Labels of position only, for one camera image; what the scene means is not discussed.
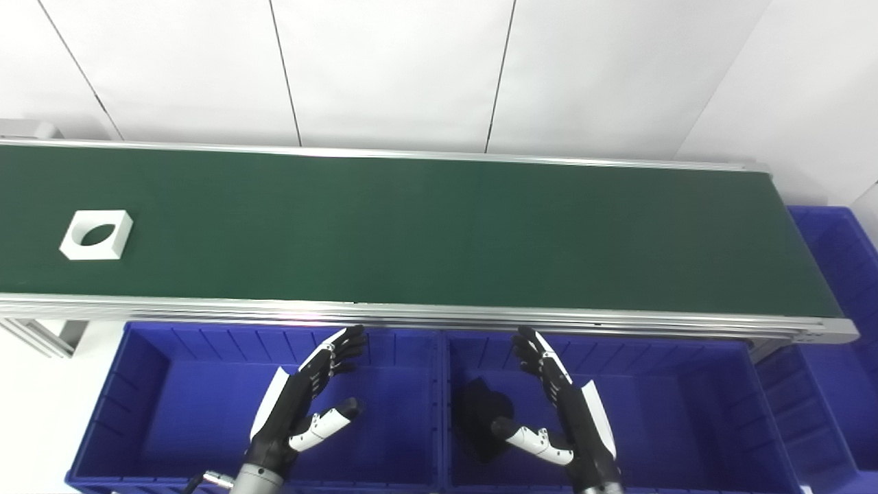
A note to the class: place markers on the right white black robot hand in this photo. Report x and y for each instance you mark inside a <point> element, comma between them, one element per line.
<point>579,425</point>

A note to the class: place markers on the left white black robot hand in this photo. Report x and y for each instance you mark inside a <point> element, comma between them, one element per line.
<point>288,412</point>

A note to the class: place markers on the white square part round hole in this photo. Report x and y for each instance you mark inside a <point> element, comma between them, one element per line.
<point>119,243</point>

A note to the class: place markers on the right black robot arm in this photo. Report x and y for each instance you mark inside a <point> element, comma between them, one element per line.
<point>598,489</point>

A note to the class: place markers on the empty blue plastic bin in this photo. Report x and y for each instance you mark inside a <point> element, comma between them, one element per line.
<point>199,412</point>

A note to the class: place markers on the black part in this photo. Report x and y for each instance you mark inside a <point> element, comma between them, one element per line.
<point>477,412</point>

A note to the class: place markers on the blue bin holding black part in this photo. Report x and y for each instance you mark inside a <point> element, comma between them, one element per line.
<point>686,418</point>

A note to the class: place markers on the aluminium conveyor leg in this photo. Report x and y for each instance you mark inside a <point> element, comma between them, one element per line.
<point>41,336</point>

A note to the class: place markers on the blue bin beyond conveyor end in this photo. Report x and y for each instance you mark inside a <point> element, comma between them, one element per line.
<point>840,329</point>

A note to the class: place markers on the grey conveyor motor box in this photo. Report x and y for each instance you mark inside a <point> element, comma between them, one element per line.
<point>27,129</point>

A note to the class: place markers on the green conveyor belt aluminium frame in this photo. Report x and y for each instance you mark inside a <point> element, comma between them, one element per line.
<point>425,233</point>

